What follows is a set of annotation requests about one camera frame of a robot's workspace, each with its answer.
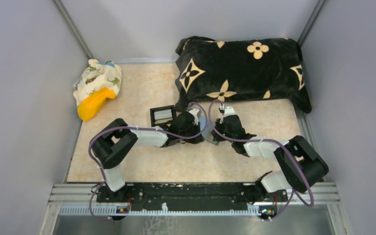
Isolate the grey card holder wallet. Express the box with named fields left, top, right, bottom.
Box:
left=199, top=116, right=219, bottom=146

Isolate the black compartment tray box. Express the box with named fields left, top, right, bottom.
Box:
left=149, top=105, right=177, bottom=127

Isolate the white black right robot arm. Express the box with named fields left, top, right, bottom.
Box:
left=212, top=114, right=329, bottom=205

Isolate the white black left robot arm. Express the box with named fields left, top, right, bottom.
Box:
left=88, top=108, right=204, bottom=203

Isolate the black floral pillow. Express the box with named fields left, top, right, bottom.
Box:
left=175, top=36, right=312, bottom=113

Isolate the yellow cloth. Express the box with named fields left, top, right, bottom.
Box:
left=77, top=87, right=117, bottom=121

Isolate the dinosaur print cloth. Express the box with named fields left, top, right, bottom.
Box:
left=73, top=59, right=122, bottom=106

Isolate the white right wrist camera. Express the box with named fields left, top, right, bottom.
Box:
left=219, top=105, right=236, bottom=118

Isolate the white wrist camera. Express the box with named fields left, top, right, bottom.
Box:
left=219, top=105, right=236, bottom=118
left=188, top=108, right=202, bottom=125

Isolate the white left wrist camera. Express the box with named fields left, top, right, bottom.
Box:
left=188, top=108, right=202, bottom=125

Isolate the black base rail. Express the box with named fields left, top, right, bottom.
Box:
left=96, top=183, right=288, bottom=212

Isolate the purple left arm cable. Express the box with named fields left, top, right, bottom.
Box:
left=88, top=102, right=209, bottom=223

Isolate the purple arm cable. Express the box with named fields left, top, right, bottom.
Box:
left=208, top=99, right=314, bottom=221
left=88, top=102, right=209, bottom=223

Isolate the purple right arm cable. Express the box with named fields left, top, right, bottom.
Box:
left=208, top=99, right=314, bottom=221

